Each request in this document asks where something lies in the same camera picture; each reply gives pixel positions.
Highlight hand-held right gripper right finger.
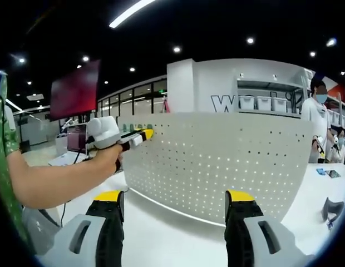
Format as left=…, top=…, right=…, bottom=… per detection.
left=224, top=189, right=301, bottom=267

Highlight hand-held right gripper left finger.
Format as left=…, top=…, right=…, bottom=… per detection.
left=52, top=190, right=125, bottom=267

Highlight white perforated mounting plate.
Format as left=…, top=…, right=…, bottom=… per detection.
left=116, top=112, right=317, bottom=226

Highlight person's left hand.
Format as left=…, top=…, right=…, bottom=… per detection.
left=90, top=144, right=125, bottom=175

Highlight silver desktop monitor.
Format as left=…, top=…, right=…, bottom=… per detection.
left=67, top=123, right=88, bottom=154

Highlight grey mesh office chair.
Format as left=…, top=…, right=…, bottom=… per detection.
left=22, top=205, right=66, bottom=253

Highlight person's green patterned shirt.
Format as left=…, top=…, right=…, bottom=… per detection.
left=0, top=71, right=33, bottom=251

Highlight row of white storage bins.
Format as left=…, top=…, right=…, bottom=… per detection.
left=239, top=96, right=301, bottom=113

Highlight long ceiling light strip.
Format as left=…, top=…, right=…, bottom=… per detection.
left=109, top=0, right=156, bottom=28

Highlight metal shelving rack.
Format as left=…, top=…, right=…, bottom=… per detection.
left=236, top=75, right=345, bottom=131

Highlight round ceiling spotlights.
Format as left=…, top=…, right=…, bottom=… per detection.
left=18, top=37, right=345, bottom=87

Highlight large red wall screen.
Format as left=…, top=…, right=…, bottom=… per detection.
left=50, top=60, right=101, bottom=121

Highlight dark grey curved bracket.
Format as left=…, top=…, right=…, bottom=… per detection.
left=322, top=196, right=345, bottom=229

